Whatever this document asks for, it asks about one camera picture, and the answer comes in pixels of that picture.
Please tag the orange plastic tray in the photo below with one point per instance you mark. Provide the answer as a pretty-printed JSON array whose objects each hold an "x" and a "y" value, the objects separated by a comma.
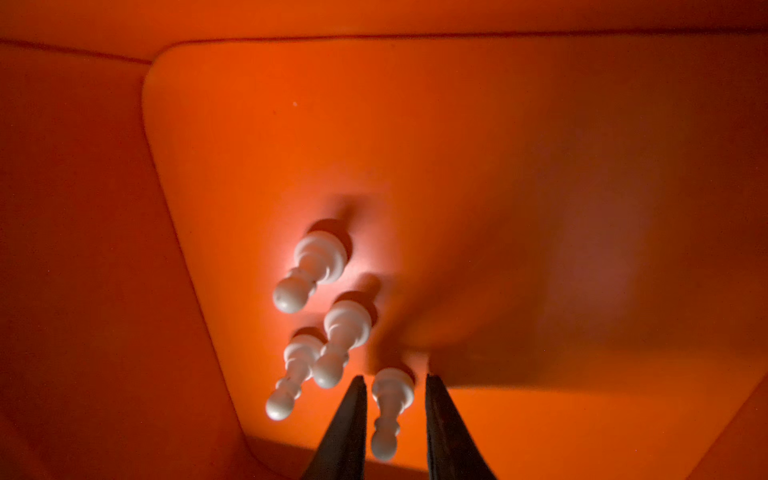
[{"x": 559, "y": 207}]

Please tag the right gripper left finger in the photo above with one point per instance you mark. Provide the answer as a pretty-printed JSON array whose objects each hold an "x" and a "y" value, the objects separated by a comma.
[{"x": 342, "y": 450}]

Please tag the white pawn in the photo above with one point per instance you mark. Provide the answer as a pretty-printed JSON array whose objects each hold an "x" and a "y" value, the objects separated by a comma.
[
  {"x": 393, "y": 390},
  {"x": 320, "y": 257},
  {"x": 300, "y": 356},
  {"x": 347, "y": 325}
]

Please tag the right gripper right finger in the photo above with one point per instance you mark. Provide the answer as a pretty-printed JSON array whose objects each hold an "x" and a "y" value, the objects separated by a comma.
[{"x": 451, "y": 451}]

